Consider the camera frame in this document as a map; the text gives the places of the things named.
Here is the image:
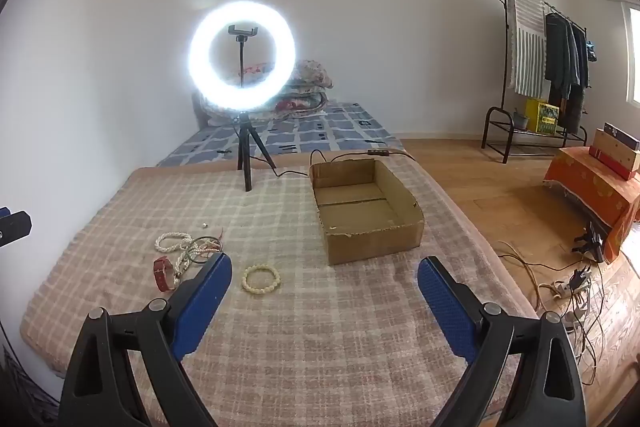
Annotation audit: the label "orange patterned box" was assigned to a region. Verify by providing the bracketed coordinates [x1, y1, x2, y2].
[543, 147, 640, 264]

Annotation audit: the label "red watch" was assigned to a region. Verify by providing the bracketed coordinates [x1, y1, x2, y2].
[152, 256, 184, 293]

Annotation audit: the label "white ring light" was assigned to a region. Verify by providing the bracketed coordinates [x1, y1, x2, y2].
[189, 0, 298, 112]

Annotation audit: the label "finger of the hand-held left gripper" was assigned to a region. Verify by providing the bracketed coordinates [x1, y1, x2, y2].
[0, 206, 32, 249]

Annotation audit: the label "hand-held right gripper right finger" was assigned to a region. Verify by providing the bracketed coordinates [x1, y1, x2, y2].
[417, 256, 587, 427]

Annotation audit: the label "brown cardboard box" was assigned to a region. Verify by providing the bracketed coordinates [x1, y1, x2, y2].
[308, 158, 425, 266]

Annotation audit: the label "black tripod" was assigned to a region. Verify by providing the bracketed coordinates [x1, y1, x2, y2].
[231, 111, 278, 192]

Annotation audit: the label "floor cables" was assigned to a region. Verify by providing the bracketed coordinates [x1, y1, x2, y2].
[500, 241, 607, 384]

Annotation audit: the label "dark flat box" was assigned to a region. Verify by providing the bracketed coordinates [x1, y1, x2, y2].
[602, 123, 640, 152]

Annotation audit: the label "black phone holder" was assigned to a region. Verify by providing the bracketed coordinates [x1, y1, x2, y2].
[228, 25, 259, 88]

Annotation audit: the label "pink plaid blanket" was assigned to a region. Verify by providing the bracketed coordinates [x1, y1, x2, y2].
[20, 152, 538, 427]

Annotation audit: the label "black clothes rack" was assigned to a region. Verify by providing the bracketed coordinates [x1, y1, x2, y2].
[481, 0, 591, 164]

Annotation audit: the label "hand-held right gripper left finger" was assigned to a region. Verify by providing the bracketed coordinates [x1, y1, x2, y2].
[59, 252, 233, 427]

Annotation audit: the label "black power cable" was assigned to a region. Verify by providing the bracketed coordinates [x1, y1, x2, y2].
[247, 148, 408, 180]

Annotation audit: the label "tan flat box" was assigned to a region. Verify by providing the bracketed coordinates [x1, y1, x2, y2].
[588, 129, 640, 180]

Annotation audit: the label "dark hanging clothes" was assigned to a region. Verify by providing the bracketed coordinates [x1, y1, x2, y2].
[544, 12, 591, 128]

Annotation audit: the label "white power strip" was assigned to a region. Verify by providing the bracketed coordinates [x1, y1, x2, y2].
[551, 279, 592, 299]

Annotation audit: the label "window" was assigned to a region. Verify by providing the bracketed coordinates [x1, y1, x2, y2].
[620, 0, 640, 105]

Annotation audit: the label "yellow crate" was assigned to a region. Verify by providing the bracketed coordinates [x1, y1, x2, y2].
[524, 98, 560, 134]

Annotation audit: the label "cream beaded bracelet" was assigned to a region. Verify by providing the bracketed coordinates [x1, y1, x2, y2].
[242, 263, 282, 294]

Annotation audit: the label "black charger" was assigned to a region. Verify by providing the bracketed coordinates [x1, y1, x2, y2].
[572, 222, 609, 264]

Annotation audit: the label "striped hanging cloth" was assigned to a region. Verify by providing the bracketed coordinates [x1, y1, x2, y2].
[506, 0, 547, 98]

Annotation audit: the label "folded floral quilt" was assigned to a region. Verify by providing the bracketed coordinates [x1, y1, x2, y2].
[239, 58, 335, 90]
[272, 86, 329, 120]

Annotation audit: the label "white pearl necklace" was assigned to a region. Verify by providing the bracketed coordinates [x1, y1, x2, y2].
[154, 232, 201, 288]

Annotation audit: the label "blue patterned bedsheet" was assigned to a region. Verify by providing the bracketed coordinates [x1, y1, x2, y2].
[156, 101, 415, 168]

